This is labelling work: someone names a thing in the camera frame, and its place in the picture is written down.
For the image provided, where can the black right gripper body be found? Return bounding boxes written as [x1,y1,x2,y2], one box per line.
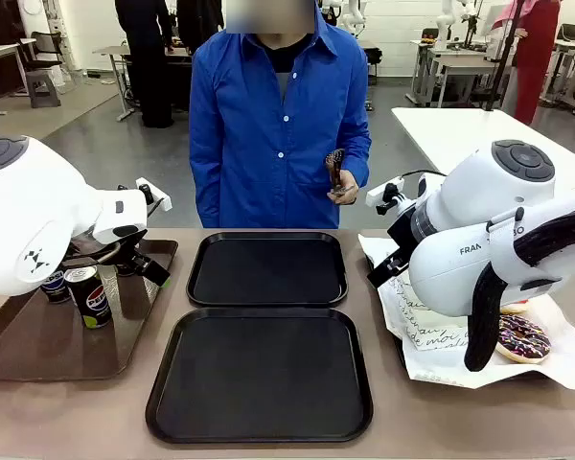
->
[386,215,420,263]

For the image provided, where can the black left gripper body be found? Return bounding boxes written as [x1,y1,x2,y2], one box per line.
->
[109,238,150,269]

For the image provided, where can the black Pepsi can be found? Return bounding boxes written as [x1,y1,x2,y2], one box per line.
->
[40,272,73,306]
[64,264,114,331]

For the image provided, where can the dark metal tongs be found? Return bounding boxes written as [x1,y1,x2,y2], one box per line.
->
[326,148,349,200]

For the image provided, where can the person's right forearm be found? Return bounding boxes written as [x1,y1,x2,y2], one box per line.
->
[190,157,221,229]

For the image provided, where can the person's left forearm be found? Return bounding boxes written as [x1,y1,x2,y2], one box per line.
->
[348,155,373,192]

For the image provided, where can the person's left hand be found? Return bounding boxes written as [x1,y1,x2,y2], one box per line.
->
[326,171,360,206]

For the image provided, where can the script-printed white paper sleeve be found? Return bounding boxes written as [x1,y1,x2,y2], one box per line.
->
[379,275,472,352]

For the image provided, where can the white paper liner sheet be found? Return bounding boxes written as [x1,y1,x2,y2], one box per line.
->
[357,233,575,390]

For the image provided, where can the white side table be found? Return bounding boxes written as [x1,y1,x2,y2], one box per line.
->
[391,105,575,193]

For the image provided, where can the black square serving tray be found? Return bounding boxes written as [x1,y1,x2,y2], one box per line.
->
[145,307,375,445]
[185,231,350,309]

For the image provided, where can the pink frosted donut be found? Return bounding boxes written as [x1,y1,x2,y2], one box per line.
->
[497,299,531,316]

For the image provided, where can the chocolate donut with coloured sprinkles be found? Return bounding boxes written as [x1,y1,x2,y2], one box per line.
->
[493,313,552,365]

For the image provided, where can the person in blue shirt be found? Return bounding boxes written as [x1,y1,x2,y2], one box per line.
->
[188,0,373,230]

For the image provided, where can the white background work table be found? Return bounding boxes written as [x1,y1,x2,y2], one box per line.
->
[404,40,514,109]

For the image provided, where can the person in black clothes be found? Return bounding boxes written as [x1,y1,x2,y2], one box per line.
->
[113,0,176,129]

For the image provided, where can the grey background work table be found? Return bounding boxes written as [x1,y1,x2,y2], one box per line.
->
[91,45,193,122]

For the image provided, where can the black stand pole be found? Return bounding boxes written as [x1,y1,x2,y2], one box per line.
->
[483,0,533,111]

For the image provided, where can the black office chair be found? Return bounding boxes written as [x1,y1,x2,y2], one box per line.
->
[18,31,63,73]

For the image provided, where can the person in red dress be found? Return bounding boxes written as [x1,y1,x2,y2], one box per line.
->
[491,0,562,127]

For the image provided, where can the person in dark jacket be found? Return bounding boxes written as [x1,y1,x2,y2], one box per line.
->
[175,0,226,57]

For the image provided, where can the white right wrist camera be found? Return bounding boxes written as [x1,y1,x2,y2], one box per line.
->
[365,176,406,217]

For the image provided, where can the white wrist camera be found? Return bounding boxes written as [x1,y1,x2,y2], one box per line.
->
[365,176,406,217]
[134,176,173,213]

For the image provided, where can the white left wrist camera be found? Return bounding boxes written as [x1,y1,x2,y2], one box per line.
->
[134,176,173,213]

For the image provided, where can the thin black camera cable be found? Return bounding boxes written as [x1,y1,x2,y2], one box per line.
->
[401,168,449,186]

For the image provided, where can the brown plastic tray with handles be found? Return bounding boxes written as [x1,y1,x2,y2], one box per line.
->
[0,238,179,383]

